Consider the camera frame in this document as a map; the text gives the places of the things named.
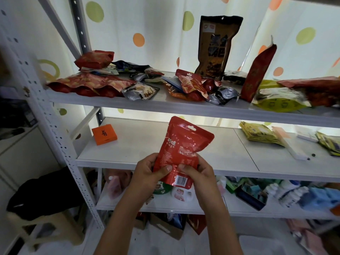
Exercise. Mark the person's left hand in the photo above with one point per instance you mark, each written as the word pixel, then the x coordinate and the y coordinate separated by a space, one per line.
pixel 143 175

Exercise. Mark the person's right hand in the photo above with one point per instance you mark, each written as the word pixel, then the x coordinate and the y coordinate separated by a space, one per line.
pixel 204 183

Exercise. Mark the person's left thumb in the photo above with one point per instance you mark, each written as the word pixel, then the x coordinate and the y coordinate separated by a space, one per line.
pixel 164 170

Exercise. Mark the person's right thumb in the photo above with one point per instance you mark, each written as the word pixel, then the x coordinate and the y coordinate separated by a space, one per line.
pixel 187 169

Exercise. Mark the red snack pouch with barcode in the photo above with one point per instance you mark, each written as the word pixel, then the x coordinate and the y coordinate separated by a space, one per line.
pixel 183 143

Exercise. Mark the person's left forearm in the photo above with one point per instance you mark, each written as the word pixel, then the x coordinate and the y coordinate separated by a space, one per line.
pixel 122 225

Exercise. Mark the person's right forearm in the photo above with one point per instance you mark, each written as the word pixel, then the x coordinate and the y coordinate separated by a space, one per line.
pixel 220 231

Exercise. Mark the green round tub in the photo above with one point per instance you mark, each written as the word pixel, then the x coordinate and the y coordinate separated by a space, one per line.
pixel 162 188

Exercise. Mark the white bottle with face label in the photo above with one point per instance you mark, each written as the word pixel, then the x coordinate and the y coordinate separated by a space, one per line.
pixel 182 195

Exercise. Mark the pink plastic bag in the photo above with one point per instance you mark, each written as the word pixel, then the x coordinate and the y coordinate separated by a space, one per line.
pixel 116 183

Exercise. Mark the red paper bag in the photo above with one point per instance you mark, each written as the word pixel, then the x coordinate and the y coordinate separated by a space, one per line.
pixel 198 224

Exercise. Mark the brown cardboard box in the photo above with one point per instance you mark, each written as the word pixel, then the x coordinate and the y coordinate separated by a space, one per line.
pixel 166 227

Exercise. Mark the white metal shelf rack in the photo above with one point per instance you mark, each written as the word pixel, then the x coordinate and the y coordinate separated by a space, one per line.
pixel 159 103

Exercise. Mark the black open box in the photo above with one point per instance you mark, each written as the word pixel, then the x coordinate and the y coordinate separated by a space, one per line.
pixel 249 199

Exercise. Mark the orange square box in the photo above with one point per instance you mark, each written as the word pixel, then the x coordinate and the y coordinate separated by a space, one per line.
pixel 104 134

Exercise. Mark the yellow patterned packet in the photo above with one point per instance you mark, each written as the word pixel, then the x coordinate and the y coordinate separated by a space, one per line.
pixel 259 133

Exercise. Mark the blue and orange packet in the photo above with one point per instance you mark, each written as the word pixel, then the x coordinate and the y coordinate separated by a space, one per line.
pixel 174 88

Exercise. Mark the crumpled silver packet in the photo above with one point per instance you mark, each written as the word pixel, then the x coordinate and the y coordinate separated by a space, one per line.
pixel 223 95

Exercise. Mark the silver packet with food picture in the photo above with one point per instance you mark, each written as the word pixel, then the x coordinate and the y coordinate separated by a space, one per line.
pixel 140 90

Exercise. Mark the red pouch with white print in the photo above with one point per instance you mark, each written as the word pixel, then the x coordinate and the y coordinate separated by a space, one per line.
pixel 191 83

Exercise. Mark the small dark silver packet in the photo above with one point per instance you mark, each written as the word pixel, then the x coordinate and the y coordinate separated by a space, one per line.
pixel 148 74

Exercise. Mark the white plastic bottle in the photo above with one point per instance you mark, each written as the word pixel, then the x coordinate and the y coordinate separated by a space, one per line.
pixel 288 185
pixel 293 196

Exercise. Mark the black and white packet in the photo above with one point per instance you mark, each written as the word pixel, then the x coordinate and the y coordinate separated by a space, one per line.
pixel 235 76

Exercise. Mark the long white box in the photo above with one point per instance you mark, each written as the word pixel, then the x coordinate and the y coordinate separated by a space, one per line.
pixel 291 146

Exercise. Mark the dark blue packet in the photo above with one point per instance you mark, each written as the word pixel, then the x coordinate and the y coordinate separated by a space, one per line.
pixel 127 65

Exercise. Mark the yellow green pouch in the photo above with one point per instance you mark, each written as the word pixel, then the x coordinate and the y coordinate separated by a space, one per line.
pixel 279 102

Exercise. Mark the large flat red pouch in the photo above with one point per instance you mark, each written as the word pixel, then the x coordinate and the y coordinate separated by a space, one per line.
pixel 87 83

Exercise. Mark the white striped flat packet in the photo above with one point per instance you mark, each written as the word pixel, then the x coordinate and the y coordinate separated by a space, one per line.
pixel 101 70

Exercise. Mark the dark red standing pouch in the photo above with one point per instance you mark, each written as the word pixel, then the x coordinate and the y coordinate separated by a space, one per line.
pixel 257 74

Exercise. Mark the black cloth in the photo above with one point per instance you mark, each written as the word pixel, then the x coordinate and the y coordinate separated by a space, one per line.
pixel 45 193

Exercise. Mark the beige plastic stool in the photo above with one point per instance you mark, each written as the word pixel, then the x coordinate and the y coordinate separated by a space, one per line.
pixel 53 225

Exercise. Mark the small white flat box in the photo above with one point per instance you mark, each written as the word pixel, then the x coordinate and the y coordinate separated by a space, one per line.
pixel 306 135

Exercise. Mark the tall brown standing pouch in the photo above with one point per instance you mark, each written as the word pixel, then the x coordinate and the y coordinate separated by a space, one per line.
pixel 215 47

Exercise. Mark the small puffy red pouch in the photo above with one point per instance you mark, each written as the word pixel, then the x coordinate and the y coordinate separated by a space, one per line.
pixel 94 59

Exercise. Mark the blue folded cloth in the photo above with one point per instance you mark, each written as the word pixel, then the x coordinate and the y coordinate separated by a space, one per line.
pixel 321 197

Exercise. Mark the yellow green striped packet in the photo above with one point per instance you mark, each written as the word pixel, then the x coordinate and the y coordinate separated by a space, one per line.
pixel 329 143

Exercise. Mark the wide red foil pouch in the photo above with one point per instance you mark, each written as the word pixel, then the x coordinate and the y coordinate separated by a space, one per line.
pixel 316 88

